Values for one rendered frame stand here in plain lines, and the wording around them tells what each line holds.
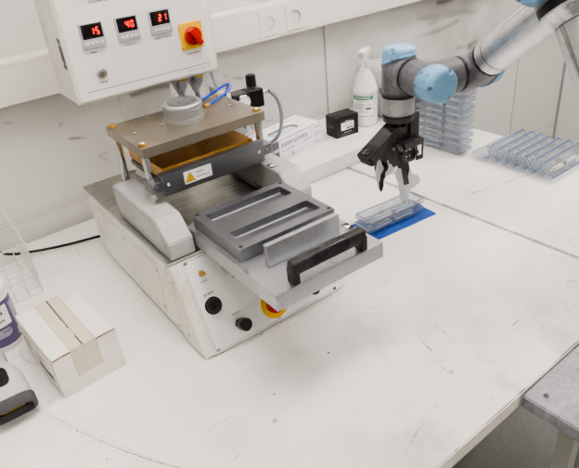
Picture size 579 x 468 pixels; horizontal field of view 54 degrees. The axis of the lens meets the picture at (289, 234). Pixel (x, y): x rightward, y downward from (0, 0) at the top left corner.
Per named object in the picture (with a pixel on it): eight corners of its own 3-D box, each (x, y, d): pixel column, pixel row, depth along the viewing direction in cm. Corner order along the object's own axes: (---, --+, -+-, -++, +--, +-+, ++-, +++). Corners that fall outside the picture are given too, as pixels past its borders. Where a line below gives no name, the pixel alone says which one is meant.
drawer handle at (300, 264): (287, 280, 87) (285, 259, 85) (359, 244, 95) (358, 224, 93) (294, 287, 86) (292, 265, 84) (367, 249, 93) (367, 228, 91)
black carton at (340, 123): (326, 134, 187) (325, 114, 184) (347, 127, 191) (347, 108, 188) (336, 139, 183) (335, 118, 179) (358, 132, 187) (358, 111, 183)
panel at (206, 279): (214, 355, 106) (179, 262, 103) (337, 289, 121) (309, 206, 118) (219, 356, 105) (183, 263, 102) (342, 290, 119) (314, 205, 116)
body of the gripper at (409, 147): (424, 161, 137) (425, 112, 131) (396, 171, 133) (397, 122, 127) (402, 151, 142) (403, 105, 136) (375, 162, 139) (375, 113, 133)
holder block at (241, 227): (194, 227, 105) (191, 214, 104) (281, 191, 114) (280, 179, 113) (241, 263, 93) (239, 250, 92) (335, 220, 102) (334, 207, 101)
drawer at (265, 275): (188, 242, 108) (181, 206, 104) (282, 203, 118) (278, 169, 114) (278, 316, 86) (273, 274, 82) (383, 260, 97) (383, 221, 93)
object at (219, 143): (131, 163, 121) (121, 121, 116) (220, 135, 132) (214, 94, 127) (166, 188, 109) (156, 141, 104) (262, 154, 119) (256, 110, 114)
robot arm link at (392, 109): (396, 103, 125) (372, 95, 131) (396, 123, 127) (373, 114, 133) (422, 95, 128) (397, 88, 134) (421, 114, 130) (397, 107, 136)
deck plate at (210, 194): (83, 188, 136) (82, 185, 135) (210, 147, 152) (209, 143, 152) (167, 268, 102) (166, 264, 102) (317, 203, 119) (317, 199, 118)
